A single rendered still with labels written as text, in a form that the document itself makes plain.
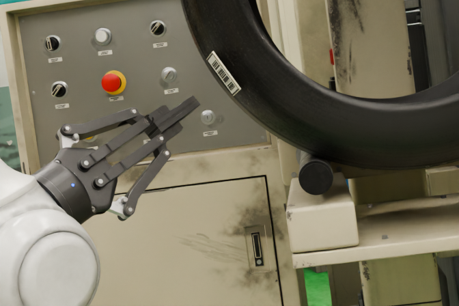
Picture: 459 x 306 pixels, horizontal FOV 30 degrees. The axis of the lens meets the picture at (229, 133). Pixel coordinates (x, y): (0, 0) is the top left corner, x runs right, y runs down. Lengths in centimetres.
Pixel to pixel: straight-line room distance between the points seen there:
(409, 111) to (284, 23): 342
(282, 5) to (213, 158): 278
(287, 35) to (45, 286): 387
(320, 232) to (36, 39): 97
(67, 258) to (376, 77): 89
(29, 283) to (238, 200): 114
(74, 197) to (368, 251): 41
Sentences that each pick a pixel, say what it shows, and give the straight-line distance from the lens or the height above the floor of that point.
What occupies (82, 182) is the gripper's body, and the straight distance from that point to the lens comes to 95.
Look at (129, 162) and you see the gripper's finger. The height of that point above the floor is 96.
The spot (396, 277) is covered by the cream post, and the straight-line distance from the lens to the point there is 152.
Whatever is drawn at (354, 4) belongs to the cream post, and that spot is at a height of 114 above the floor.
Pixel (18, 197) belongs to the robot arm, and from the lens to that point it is 71.
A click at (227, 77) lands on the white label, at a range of 110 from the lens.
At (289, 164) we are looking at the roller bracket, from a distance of 145.
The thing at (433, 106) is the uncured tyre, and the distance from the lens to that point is 109.
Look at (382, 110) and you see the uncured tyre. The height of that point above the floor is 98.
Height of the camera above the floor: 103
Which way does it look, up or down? 3 degrees down
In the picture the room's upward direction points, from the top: 8 degrees counter-clockwise
